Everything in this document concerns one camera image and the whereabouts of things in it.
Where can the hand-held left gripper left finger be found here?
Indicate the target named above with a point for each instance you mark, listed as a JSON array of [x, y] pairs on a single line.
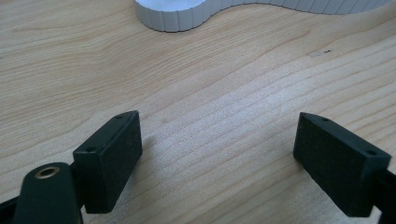
[[106, 168]]

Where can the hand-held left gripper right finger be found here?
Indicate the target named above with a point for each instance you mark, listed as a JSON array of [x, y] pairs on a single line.
[[336, 168]]

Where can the white ribbed wavy tray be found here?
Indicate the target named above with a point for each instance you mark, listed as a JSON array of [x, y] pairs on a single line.
[[174, 18]]

